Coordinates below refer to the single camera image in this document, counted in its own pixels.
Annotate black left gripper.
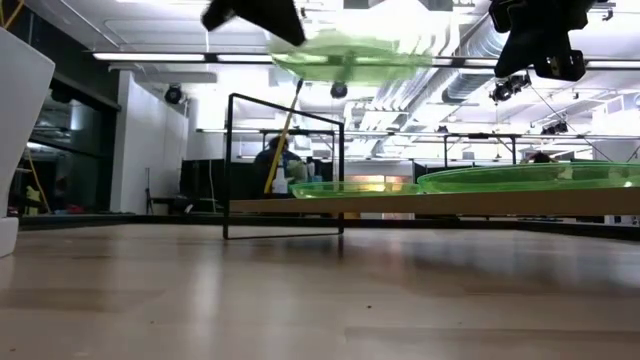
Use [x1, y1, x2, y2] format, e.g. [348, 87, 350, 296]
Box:
[199, 0, 307, 47]

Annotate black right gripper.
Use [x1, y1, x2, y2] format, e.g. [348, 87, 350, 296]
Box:
[488, 0, 599, 83]

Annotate translucent green plastic plate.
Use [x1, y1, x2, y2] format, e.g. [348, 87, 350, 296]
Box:
[288, 180, 425, 200]
[268, 28, 435, 87]
[416, 160, 640, 195]

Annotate wooden shelf black metal legs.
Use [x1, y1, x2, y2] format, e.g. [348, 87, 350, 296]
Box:
[223, 92, 640, 240]

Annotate person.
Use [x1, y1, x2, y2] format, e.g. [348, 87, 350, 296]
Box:
[251, 134, 307, 199]
[519, 151, 556, 165]

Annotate yellow pole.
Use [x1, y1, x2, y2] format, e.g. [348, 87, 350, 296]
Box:
[263, 78, 305, 196]

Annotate long ceiling light fixture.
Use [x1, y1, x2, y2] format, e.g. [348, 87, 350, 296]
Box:
[83, 48, 640, 71]

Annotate white spray bottle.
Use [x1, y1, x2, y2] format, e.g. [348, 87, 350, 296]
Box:
[272, 167, 290, 195]

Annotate black cabinet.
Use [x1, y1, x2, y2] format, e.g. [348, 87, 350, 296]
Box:
[179, 158, 226, 201]

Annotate silver ventilation duct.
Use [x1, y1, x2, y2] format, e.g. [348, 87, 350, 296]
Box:
[372, 19, 506, 106]

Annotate black aluminium table frame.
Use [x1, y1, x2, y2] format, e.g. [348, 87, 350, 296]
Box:
[18, 212, 640, 242]

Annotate yellow power cable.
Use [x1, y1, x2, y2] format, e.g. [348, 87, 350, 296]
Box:
[0, 0, 52, 215]

